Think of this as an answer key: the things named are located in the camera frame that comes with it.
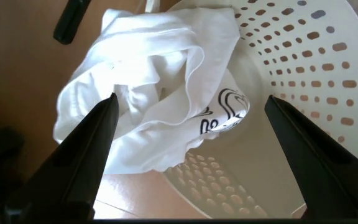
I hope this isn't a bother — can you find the black clothes rack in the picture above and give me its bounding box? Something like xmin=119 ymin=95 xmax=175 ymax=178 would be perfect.
xmin=52 ymin=0 xmax=92 ymax=45

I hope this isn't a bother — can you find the white garment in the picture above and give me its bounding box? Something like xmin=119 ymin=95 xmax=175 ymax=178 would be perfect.
xmin=53 ymin=6 xmax=250 ymax=175

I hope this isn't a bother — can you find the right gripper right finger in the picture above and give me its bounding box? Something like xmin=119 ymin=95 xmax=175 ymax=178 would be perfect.
xmin=264 ymin=95 xmax=358 ymax=219

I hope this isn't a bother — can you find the white laundry basket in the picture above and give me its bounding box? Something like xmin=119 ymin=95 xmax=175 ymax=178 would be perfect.
xmin=144 ymin=0 xmax=358 ymax=219

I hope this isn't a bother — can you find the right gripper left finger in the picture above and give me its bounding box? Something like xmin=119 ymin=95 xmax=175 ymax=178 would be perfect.
xmin=5 ymin=92 xmax=120 ymax=220

